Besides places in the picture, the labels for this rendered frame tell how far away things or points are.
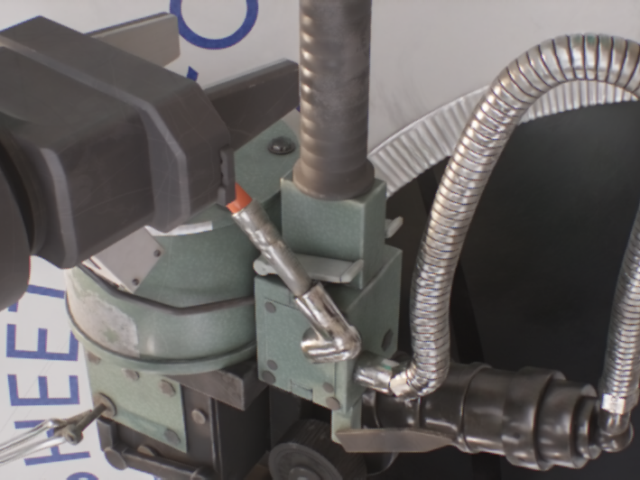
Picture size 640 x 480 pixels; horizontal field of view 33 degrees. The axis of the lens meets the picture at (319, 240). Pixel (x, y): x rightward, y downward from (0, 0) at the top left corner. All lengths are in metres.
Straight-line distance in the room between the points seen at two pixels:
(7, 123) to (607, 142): 1.25
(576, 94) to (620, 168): 0.76
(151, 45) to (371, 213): 0.15
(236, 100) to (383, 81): 0.31
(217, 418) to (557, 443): 0.20
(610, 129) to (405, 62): 0.87
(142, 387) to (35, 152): 0.34
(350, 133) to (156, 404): 0.24
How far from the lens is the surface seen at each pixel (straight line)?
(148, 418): 0.71
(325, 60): 0.52
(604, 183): 1.51
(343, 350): 0.56
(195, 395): 0.67
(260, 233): 0.54
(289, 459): 0.70
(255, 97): 0.43
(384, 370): 0.59
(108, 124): 0.38
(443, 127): 0.74
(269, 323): 0.60
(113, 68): 0.41
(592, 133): 1.60
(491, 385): 0.67
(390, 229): 0.59
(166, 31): 0.49
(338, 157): 0.54
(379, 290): 0.60
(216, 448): 0.69
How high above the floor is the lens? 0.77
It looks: 10 degrees up
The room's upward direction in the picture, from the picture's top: 114 degrees counter-clockwise
